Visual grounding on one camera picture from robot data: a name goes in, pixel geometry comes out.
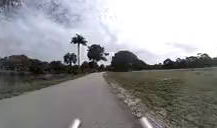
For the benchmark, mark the row of distant trees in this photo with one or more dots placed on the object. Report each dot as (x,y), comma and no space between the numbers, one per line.
(189,62)

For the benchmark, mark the short palm tree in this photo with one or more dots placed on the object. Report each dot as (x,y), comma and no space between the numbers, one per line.
(70,58)

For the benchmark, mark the dark tree line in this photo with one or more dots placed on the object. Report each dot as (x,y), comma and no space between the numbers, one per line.
(29,65)

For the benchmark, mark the round dark tree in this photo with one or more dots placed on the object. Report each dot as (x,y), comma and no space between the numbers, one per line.
(96,52)

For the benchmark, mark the grass verge by water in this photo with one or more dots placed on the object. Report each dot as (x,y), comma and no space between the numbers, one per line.
(39,84)

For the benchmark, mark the robot's own part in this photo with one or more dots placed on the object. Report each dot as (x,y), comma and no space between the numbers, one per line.
(145,122)
(75,123)

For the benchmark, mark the pale gravel strip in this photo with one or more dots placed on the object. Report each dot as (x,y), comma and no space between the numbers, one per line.
(132,103)

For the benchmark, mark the wide grass field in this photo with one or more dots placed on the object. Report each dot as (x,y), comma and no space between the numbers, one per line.
(179,90)

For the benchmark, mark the tall palm tree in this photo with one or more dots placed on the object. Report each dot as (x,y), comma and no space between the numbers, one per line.
(78,50)

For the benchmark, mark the pond water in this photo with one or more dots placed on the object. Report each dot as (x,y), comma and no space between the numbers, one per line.
(12,80)

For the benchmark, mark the broad dark tree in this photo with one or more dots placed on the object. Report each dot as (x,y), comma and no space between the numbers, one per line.
(126,60)

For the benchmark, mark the grey asphalt path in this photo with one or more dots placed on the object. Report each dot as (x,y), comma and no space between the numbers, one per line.
(79,103)

